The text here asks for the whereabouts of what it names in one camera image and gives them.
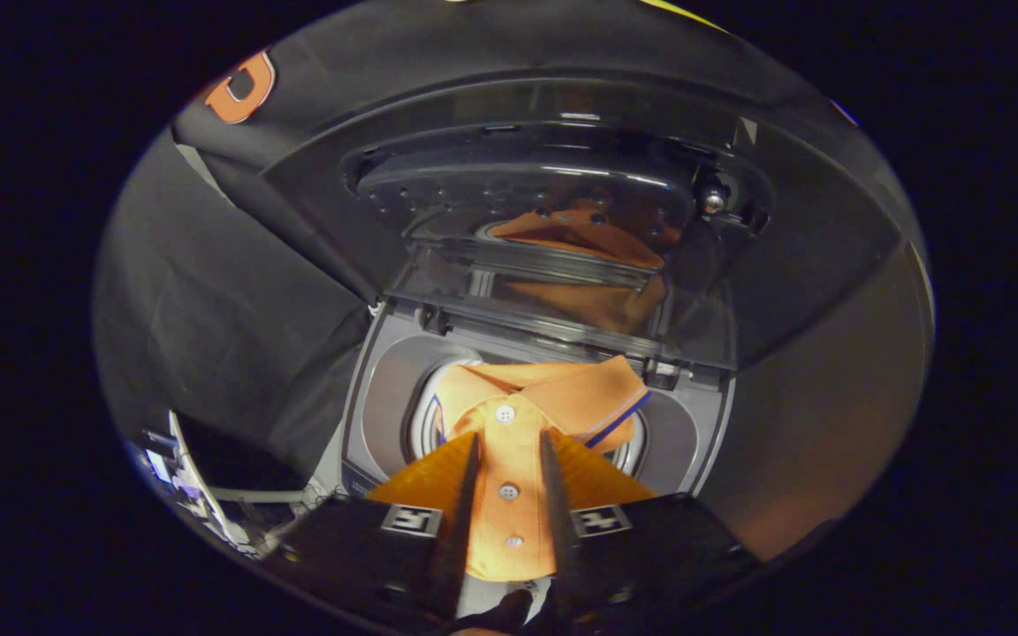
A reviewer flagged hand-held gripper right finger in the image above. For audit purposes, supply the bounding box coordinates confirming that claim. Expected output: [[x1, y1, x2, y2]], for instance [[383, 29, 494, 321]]
[[540, 431, 762, 619]]

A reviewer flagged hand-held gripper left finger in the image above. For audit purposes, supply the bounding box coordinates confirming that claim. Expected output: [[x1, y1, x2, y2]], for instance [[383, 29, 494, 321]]
[[266, 433, 482, 619]]

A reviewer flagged orange polo shirt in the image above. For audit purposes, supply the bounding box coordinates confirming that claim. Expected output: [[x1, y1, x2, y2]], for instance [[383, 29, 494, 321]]
[[432, 355, 651, 582]]

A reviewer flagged dark grey washing machine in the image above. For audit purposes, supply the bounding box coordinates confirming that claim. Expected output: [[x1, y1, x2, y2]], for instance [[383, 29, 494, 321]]
[[266, 78, 908, 513]]

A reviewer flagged dark board with white edge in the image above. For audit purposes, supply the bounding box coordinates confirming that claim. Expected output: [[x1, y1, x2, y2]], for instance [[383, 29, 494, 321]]
[[142, 411, 315, 557]]

